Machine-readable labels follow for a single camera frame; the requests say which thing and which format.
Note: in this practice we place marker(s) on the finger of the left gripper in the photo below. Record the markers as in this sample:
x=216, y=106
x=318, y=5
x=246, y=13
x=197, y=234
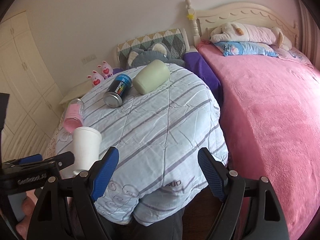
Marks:
x=49, y=167
x=29, y=159

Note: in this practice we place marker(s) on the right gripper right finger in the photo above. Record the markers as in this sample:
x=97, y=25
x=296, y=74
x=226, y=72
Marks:
x=251, y=202

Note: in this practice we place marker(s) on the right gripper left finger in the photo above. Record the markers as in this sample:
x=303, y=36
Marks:
x=51, y=218

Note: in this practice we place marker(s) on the white plastic cup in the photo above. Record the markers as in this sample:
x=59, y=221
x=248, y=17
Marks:
x=86, y=148

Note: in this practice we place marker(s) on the pale green cup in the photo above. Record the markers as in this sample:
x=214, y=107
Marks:
x=151, y=77

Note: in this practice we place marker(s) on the person's hand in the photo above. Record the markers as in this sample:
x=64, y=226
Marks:
x=28, y=206

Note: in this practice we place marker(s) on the heart pattern bed sheet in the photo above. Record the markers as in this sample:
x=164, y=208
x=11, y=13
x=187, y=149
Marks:
x=55, y=142

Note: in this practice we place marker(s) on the folded pink quilt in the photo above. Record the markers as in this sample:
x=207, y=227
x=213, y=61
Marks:
x=30, y=192

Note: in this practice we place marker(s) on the cream wardrobe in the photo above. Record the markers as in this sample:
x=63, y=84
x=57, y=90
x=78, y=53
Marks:
x=33, y=112

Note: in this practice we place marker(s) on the pink glass jar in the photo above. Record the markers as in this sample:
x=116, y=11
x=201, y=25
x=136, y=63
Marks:
x=73, y=118

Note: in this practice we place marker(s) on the cream bedside ledge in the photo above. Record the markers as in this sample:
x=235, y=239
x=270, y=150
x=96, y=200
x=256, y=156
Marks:
x=76, y=92

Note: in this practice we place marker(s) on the light blue striped quilt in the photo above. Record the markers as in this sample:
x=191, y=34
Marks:
x=158, y=136

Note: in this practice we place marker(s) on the front pink bunny plush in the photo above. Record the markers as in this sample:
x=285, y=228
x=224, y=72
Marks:
x=95, y=78

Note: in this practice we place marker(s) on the pink bunny plush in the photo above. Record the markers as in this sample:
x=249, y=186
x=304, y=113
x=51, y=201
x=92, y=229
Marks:
x=106, y=70
x=95, y=78

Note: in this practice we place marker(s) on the pink fleece blanket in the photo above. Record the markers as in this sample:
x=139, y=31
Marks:
x=270, y=117

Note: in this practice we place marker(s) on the blue metal can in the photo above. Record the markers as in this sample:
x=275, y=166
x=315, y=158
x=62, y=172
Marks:
x=117, y=91

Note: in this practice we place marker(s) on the rear pink bunny plush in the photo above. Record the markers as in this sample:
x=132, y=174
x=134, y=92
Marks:
x=106, y=70

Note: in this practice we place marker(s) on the grey bear cushion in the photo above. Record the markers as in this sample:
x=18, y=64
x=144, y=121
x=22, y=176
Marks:
x=158, y=51

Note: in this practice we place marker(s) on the blue cartoon pillow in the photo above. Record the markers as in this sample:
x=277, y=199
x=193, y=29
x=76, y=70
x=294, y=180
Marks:
x=245, y=48

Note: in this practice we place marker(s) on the triangle pattern headboard cushion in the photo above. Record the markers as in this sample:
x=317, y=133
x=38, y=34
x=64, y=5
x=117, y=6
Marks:
x=174, y=39

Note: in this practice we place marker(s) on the white dog plush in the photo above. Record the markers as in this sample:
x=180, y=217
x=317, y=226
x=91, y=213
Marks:
x=238, y=32

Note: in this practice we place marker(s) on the yellow star ornament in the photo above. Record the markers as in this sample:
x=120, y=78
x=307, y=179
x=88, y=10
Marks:
x=191, y=17

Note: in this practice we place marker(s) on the cream wooden headboard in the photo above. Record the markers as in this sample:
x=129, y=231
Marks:
x=244, y=12

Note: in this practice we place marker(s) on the wall socket panel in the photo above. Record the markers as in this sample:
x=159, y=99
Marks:
x=88, y=59

